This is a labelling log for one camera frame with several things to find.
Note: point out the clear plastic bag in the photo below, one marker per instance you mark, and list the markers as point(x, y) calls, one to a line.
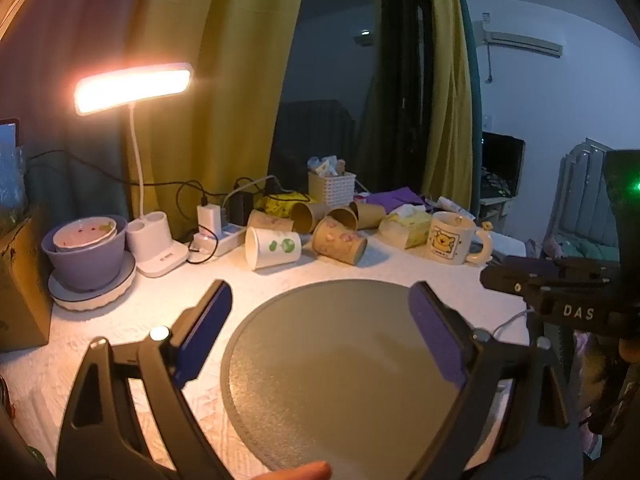
point(10, 185)

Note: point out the white desk lamp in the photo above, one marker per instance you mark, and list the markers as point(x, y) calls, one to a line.
point(155, 250)

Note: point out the white quilted tablecloth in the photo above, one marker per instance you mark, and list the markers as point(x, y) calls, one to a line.
point(165, 305)

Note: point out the small white cabinet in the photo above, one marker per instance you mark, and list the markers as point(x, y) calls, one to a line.
point(492, 212)

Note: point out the plain brown paper cup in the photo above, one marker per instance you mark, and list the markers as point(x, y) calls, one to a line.
point(345, 217)
point(306, 216)
point(370, 214)

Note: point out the white air conditioner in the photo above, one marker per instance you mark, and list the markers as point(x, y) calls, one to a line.
point(525, 42)

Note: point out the black monitor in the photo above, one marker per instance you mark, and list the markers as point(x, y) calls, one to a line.
point(502, 160)

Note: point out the beige floral paper cup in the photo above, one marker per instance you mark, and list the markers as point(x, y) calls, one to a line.
point(270, 221)

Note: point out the white power strip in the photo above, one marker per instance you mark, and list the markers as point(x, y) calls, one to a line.
point(225, 241)

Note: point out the white charger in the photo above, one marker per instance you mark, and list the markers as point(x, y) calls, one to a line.
point(209, 217)

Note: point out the round grey mat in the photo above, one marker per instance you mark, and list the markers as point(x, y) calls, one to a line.
point(340, 370)

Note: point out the white paper cup green print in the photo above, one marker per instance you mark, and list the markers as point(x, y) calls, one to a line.
point(272, 248)

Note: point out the black power adapter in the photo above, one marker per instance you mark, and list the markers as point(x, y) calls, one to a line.
point(241, 207)

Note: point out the purple cloth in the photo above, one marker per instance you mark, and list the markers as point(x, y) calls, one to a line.
point(395, 197)

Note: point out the grey padded chair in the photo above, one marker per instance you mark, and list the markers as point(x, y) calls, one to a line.
point(580, 200)

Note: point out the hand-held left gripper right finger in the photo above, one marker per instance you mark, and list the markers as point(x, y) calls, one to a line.
point(440, 340)

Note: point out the purple bowl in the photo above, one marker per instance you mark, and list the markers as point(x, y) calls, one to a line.
point(87, 267)

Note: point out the brown printed paper cup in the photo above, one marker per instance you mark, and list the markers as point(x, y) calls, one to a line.
point(340, 242)

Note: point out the cardboard box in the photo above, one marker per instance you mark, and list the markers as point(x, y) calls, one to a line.
point(20, 285)

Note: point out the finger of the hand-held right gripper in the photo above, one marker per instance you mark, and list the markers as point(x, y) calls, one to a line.
point(585, 266)
point(530, 280)

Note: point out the yellow patterned pouch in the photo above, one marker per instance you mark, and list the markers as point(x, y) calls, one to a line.
point(280, 204)

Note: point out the person's left hand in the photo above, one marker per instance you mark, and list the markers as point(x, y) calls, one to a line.
point(300, 472)

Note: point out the white woven basket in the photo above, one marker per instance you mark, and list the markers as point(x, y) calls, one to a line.
point(331, 189)

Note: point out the yellow tissue pack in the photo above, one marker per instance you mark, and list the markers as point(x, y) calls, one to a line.
point(407, 227)

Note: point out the yellow curtain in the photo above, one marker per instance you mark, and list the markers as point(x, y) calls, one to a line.
point(215, 85)
point(450, 85)

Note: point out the white round plate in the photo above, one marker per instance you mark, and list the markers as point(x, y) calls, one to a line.
point(95, 297)

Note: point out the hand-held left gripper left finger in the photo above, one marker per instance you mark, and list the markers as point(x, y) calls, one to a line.
point(205, 332)

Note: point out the pink white bowl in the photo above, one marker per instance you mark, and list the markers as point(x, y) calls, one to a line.
point(82, 234)

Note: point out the white bear mug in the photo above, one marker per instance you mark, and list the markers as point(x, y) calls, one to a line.
point(447, 240)

